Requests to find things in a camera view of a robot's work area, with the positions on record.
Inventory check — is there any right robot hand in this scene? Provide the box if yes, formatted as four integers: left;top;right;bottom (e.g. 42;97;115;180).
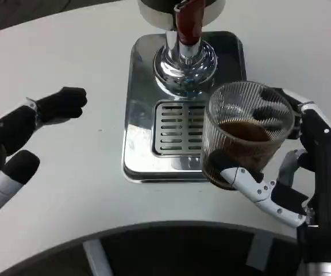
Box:
210;86;331;264

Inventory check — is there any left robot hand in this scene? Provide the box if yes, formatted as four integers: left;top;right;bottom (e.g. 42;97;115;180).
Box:
0;86;88;225

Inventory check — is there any clear ribbed glass cup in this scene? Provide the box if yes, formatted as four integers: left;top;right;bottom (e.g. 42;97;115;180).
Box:
201;81;296;191

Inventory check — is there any steel drip tray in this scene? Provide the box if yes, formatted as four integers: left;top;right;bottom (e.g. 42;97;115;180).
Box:
121;30;247;185

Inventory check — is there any slotted steel drip grid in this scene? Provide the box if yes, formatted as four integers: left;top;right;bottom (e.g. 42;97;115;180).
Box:
152;100;207;156

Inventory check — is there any black drink dispenser chrome stand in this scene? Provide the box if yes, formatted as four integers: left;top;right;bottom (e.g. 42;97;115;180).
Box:
136;0;227;100

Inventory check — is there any grey counter frame bar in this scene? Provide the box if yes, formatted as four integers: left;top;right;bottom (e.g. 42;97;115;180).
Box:
82;238;115;276
245;229;273;269

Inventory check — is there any red dispenser tap handle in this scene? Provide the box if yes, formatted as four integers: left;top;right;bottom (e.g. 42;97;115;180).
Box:
173;0;206;63

